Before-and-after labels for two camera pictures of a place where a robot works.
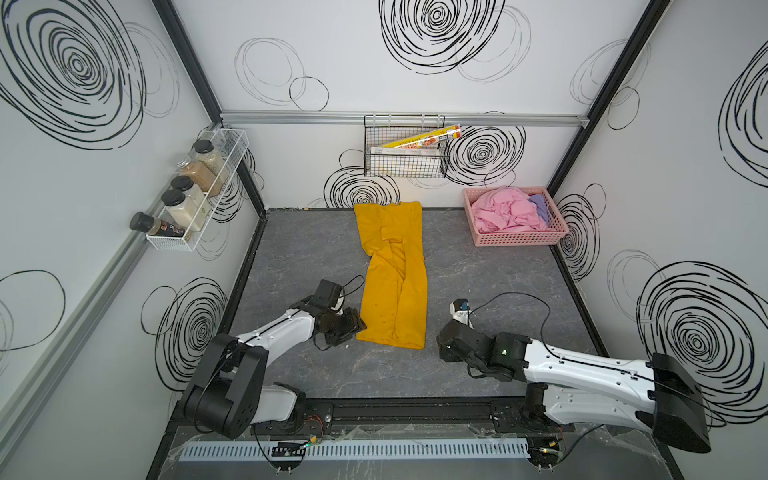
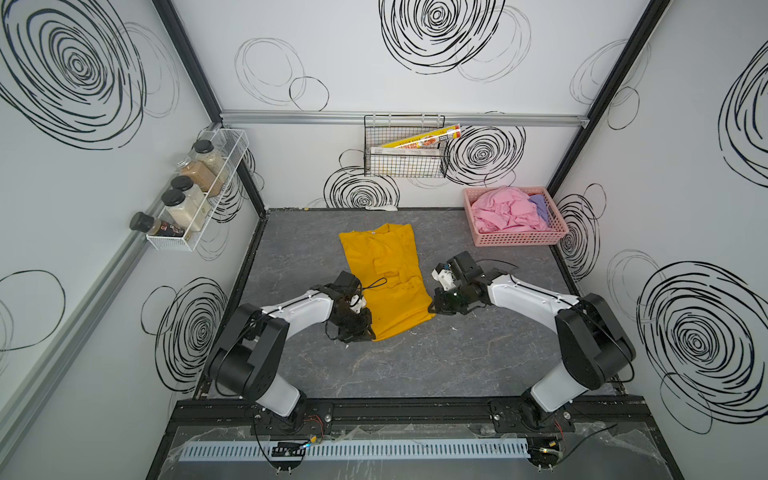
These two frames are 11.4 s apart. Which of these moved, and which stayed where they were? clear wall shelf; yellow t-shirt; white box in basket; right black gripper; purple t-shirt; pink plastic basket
Moved: yellow t-shirt; right black gripper
Stayed: clear wall shelf; purple t-shirt; pink plastic basket; white box in basket
